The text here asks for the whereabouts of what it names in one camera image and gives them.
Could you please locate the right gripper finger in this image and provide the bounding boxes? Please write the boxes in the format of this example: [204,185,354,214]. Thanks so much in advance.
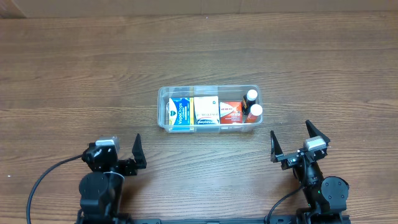
[270,131,284,157]
[305,119,330,145]

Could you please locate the orange bottle white cap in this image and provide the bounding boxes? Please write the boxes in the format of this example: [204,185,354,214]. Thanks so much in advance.
[245,104,263,123]

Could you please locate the red cardboard box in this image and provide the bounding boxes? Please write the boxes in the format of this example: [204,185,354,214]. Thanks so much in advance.
[220,101,243,124]

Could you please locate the dark bottle white cap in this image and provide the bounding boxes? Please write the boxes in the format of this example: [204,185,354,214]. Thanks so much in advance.
[242,89,258,115]

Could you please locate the blue yellow VapoDrops box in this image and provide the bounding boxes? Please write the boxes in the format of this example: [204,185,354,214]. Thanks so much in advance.
[169,98,195,126]

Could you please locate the white and navy box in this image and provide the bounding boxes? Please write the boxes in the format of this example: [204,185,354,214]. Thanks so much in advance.
[194,96,220,125]

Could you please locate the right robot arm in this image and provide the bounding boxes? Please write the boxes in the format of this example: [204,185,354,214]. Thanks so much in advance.
[264,120,350,223]

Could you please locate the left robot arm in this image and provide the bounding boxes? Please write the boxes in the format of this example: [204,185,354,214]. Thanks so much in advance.
[76,134,147,223]

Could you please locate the clear plastic container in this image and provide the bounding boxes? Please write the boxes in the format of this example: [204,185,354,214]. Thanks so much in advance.
[157,85,265,133]

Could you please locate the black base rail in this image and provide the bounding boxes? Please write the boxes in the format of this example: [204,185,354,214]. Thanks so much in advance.
[75,214,351,224]

